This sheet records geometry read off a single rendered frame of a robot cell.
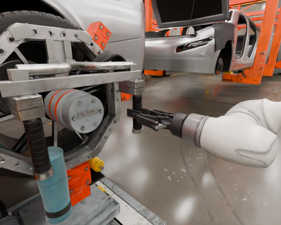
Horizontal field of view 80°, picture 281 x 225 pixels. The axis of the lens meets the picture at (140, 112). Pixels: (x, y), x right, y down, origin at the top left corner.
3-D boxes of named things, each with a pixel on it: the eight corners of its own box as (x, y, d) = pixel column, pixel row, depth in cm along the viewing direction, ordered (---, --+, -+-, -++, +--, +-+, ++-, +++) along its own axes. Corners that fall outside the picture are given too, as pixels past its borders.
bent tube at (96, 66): (105, 68, 73) (103, 42, 70) (137, 71, 61) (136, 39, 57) (64, 71, 61) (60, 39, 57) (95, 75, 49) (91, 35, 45)
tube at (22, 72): (58, 71, 59) (54, 39, 56) (88, 75, 47) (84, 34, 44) (-6, 75, 47) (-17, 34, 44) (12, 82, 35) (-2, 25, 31)
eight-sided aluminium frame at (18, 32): (115, 139, 96) (110, 35, 78) (123, 143, 91) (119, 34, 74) (-8, 195, 57) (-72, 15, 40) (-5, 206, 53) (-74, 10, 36)
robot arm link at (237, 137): (196, 158, 45) (214, 138, 54) (267, 186, 35) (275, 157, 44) (200, 120, 41) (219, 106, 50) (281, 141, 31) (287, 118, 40)
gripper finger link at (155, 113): (171, 116, 54) (174, 115, 54) (149, 107, 62) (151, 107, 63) (170, 127, 55) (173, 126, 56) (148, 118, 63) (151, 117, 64)
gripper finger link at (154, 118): (169, 127, 54) (167, 129, 53) (139, 121, 60) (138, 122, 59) (170, 116, 53) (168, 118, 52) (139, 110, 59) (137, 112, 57)
